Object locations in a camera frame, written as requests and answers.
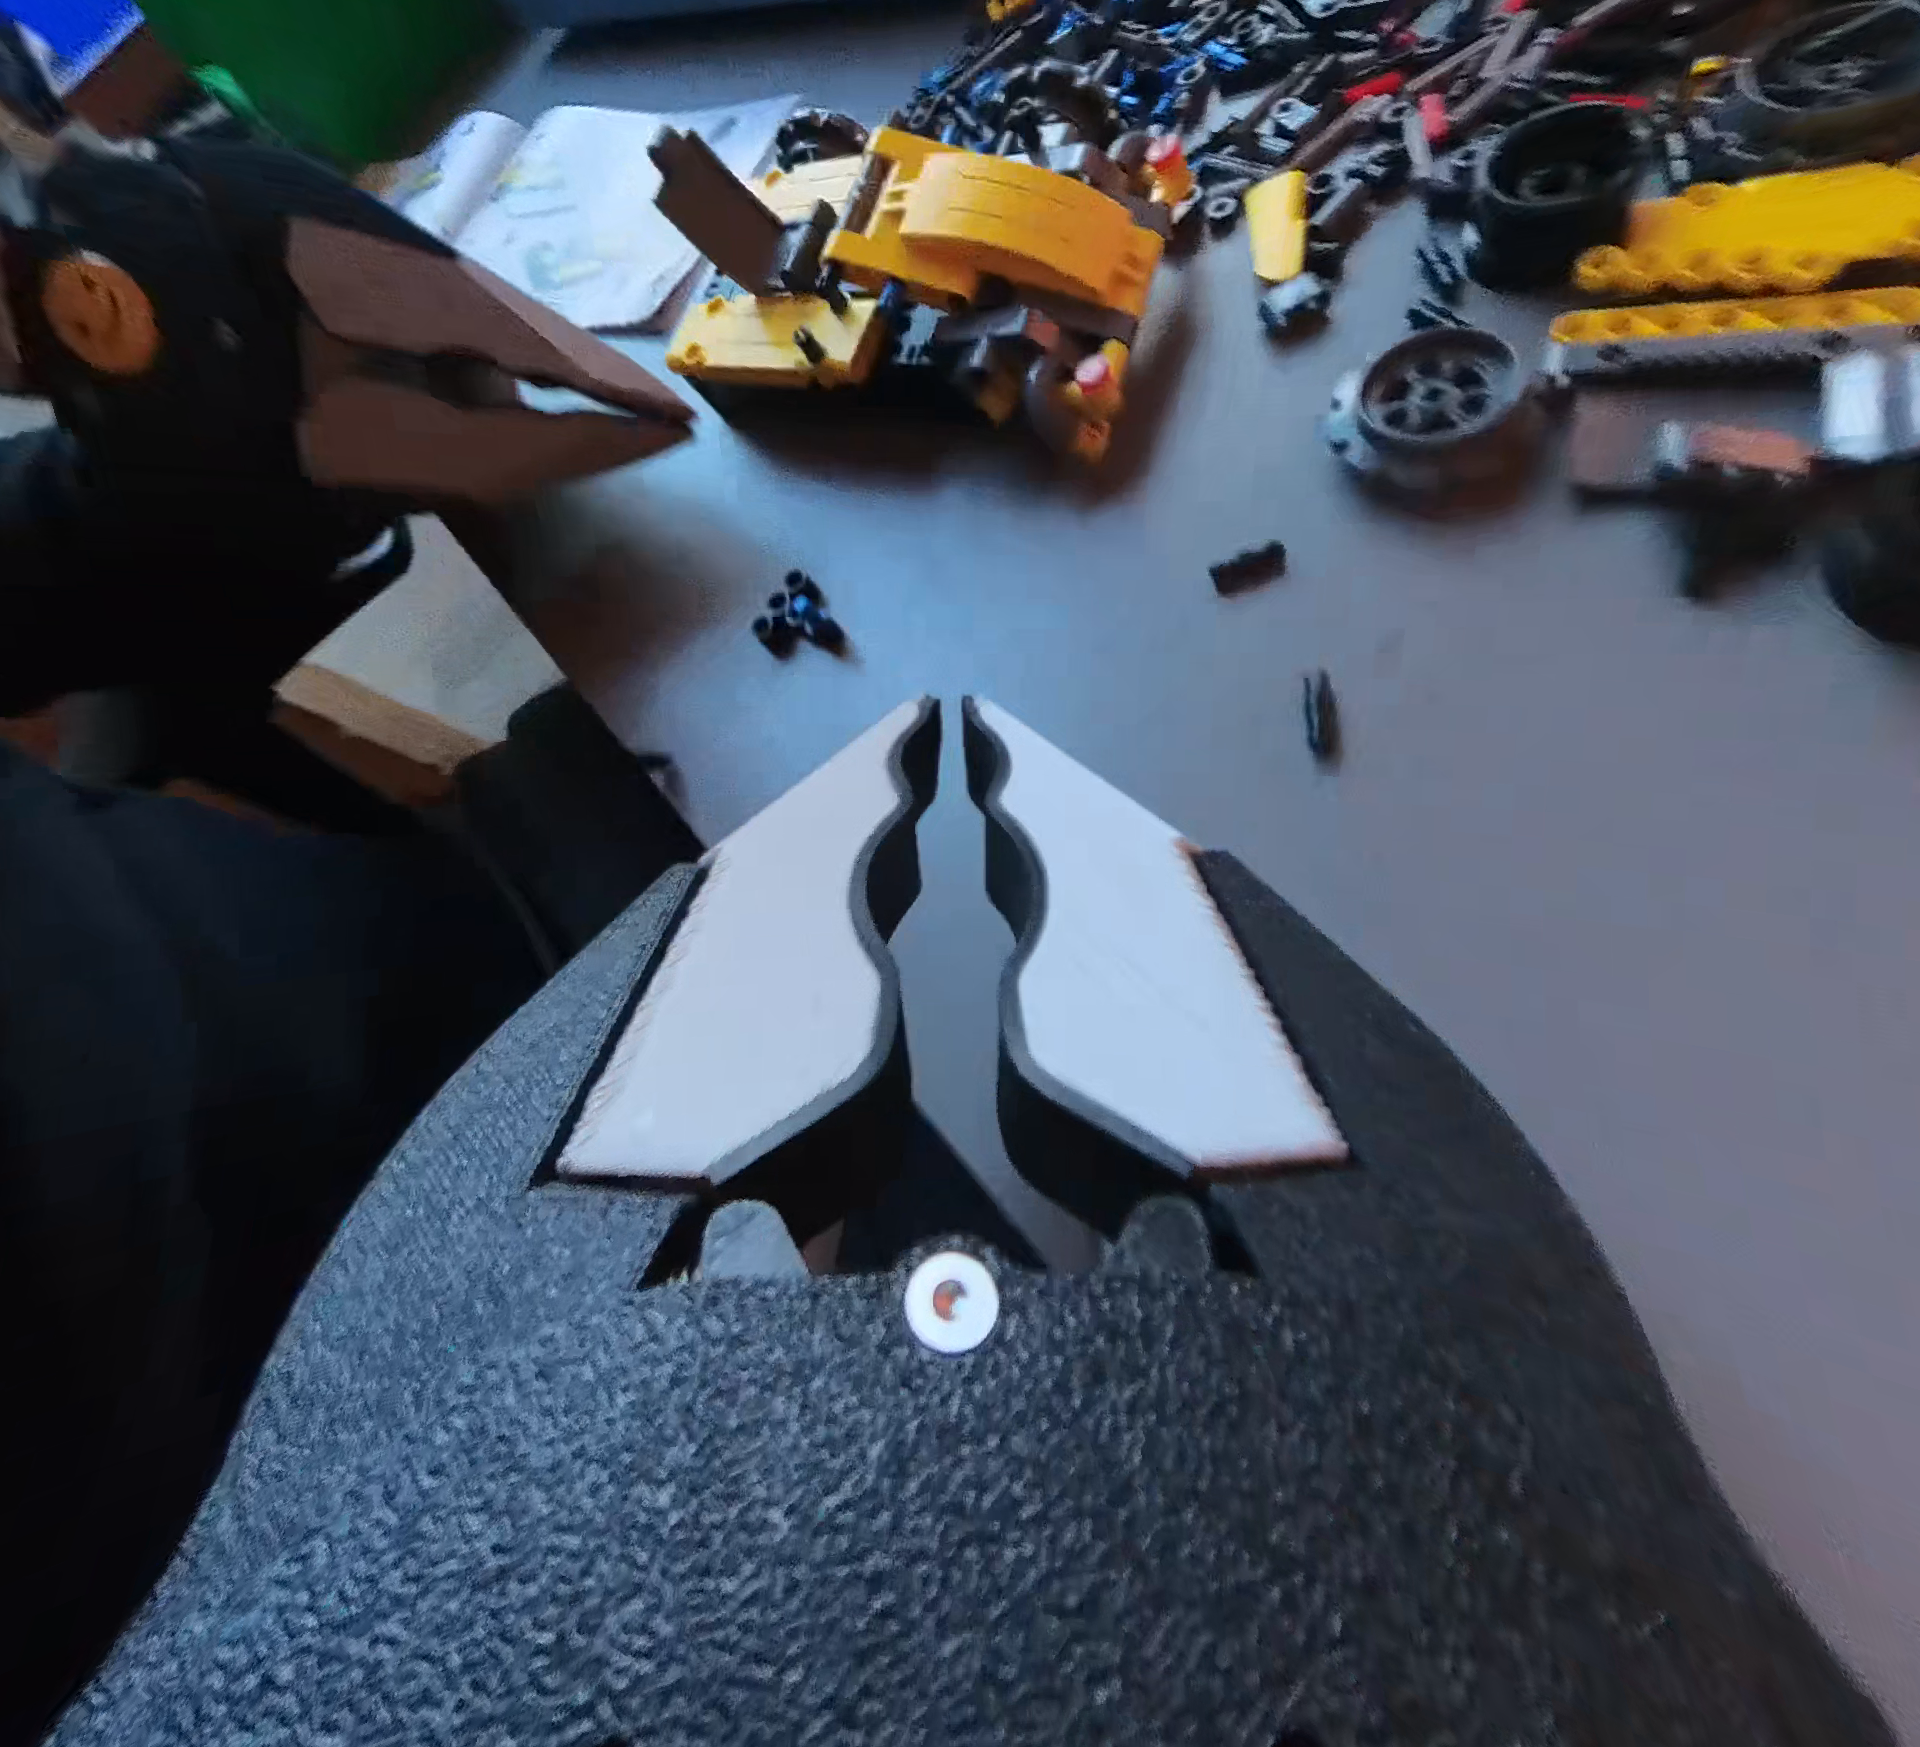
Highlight yellow perforated panel brick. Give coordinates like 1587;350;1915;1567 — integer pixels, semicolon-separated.
1572;160;1920;298

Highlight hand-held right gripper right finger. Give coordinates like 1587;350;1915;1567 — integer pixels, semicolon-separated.
961;693;1350;1233

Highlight grey sprocket wheel hub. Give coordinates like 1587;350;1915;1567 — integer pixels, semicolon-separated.
1323;326;1540;489
1746;0;1920;122

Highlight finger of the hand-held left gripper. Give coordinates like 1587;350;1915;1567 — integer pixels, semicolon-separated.
294;379;692;513
285;218;696;429

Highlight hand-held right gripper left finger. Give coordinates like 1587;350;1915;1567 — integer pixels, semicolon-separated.
559;693;945;1239

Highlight black connector with blue pin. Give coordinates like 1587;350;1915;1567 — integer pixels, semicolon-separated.
755;565;851;657

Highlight yellow beam with grey rack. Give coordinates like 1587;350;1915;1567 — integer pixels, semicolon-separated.
1545;284;1920;383

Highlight person's dark trouser leg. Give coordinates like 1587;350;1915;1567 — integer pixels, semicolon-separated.
451;681;708;969

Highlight pile of loose toy bricks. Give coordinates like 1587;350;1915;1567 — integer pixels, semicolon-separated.
900;0;1920;220

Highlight small yellow curved panel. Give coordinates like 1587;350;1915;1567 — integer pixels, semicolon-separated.
1245;170;1314;286

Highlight black toy tire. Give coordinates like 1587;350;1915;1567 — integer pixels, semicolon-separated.
1471;102;1660;294

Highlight yellow toy brick vehicle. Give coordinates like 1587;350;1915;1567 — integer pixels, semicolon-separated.
648;104;1203;459

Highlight grey panel brick assembly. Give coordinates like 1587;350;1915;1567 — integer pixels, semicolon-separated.
1561;350;1920;503

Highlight person's left forearm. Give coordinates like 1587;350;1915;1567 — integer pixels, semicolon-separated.
0;487;414;729

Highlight instruction booklet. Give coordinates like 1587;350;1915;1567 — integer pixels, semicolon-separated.
383;94;805;332

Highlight black spoked toy wheel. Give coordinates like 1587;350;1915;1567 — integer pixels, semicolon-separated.
1822;487;1920;645

